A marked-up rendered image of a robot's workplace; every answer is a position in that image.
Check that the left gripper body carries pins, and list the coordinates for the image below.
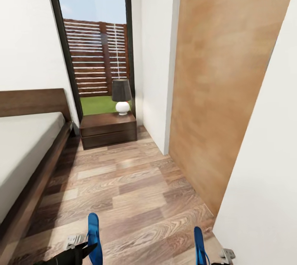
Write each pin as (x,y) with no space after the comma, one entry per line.
(72,256)

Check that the sandal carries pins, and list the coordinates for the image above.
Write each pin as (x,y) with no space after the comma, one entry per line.
(200,251)
(96,255)

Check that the sliding door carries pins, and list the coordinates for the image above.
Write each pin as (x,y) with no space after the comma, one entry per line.
(223,51)

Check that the nightstand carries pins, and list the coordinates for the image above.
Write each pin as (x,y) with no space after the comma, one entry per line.
(102,130)

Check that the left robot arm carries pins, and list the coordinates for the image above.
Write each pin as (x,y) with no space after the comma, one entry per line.
(74,252)

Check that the bed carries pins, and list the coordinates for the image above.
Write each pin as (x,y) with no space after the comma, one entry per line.
(35,127)

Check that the table lamp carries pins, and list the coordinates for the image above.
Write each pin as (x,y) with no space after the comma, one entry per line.
(121,93)

